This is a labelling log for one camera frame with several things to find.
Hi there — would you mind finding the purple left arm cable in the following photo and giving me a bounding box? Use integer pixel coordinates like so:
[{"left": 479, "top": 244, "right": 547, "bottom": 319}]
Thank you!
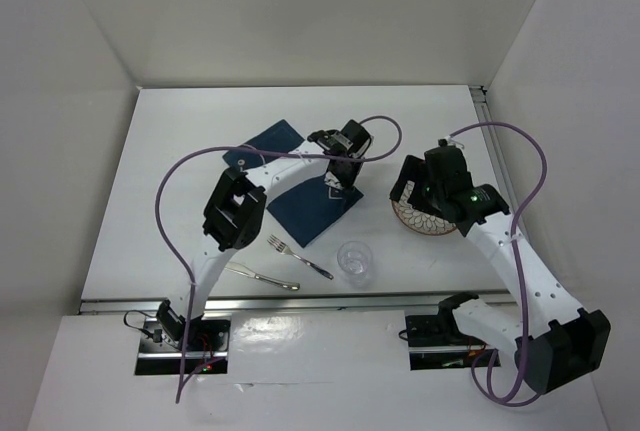
[{"left": 154, "top": 114, "right": 404, "bottom": 405}]

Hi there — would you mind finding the silver fork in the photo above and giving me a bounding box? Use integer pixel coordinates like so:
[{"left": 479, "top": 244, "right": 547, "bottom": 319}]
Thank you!
[{"left": 267, "top": 235, "right": 334, "bottom": 280}]

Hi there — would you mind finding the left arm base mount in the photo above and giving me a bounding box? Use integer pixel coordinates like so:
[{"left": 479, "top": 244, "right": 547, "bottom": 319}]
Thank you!
[{"left": 124, "top": 300, "right": 232, "bottom": 376}]

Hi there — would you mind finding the blue fish placemat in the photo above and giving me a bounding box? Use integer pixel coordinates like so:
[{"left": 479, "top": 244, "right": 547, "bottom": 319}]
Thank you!
[{"left": 243, "top": 119, "right": 364, "bottom": 247}]

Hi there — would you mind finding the silver table knife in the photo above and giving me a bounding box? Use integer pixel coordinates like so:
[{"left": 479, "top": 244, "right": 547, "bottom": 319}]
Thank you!
[{"left": 225, "top": 262, "right": 300, "bottom": 292}]

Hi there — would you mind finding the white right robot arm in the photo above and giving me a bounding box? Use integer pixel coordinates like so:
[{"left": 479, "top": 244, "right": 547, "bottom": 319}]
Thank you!
[{"left": 389, "top": 143, "right": 611, "bottom": 395}]

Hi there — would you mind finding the clear drinking glass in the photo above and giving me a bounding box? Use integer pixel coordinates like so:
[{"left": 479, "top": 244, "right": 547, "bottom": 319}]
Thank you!
[{"left": 337, "top": 241, "right": 372, "bottom": 287}]

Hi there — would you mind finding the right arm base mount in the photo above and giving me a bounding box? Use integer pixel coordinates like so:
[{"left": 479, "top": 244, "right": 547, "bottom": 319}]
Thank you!
[{"left": 398, "top": 313, "right": 493, "bottom": 371}]

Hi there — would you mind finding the patterned ceramic plate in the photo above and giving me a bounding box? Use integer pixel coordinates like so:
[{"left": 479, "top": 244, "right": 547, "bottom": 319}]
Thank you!
[{"left": 391, "top": 201, "right": 456, "bottom": 236}]

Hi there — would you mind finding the front aluminium rail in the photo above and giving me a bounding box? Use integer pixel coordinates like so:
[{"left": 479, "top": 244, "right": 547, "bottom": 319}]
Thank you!
[{"left": 78, "top": 290, "right": 516, "bottom": 315}]

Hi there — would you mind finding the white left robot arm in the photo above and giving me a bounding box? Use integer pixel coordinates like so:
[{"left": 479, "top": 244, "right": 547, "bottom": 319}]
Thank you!
[{"left": 154, "top": 120, "right": 372, "bottom": 350}]

